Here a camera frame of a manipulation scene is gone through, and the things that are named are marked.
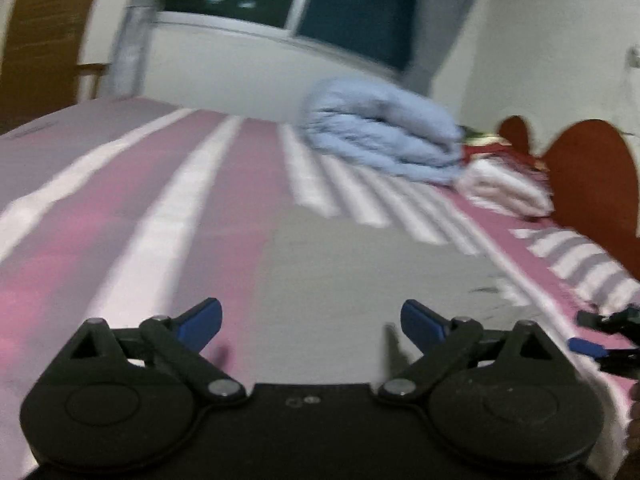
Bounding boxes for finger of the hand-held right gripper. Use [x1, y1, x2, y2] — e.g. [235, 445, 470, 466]
[567, 337, 640, 378]
[575, 306, 640, 333]

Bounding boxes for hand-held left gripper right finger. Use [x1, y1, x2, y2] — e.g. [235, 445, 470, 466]
[375, 299, 558, 408]

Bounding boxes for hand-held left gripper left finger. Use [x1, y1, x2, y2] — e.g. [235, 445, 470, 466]
[65, 297, 248, 408]

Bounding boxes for grey pants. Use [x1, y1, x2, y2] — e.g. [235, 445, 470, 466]
[254, 205, 508, 387]

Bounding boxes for striped pillow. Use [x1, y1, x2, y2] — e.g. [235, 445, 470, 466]
[510, 227, 640, 317]

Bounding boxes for striped pink grey bedsheet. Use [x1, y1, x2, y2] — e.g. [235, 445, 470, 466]
[0, 96, 640, 480]

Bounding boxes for red wooden headboard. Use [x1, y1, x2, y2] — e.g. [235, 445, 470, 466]
[497, 115, 640, 239]

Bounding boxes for folded white quilt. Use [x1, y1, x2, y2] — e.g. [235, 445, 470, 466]
[456, 157, 555, 218]

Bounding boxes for red patterned blanket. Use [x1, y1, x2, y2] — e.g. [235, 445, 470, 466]
[460, 129, 551, 181]

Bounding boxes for folded light blue duvet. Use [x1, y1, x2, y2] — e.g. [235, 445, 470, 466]
[299, 77, 467, 187]

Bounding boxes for wooden chair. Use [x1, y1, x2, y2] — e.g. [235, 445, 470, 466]
[75, 62, 114, 102]

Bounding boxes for grey curtain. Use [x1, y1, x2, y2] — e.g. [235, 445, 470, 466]
[112, 0, 168, 99]
[404, 0, 493, 97]

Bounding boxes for brown wooden door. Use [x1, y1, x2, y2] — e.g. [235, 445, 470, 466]
[0, 0, 110, 135]

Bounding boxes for sliding glass window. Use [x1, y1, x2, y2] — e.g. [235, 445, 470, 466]
[159, 0, 422, 72]

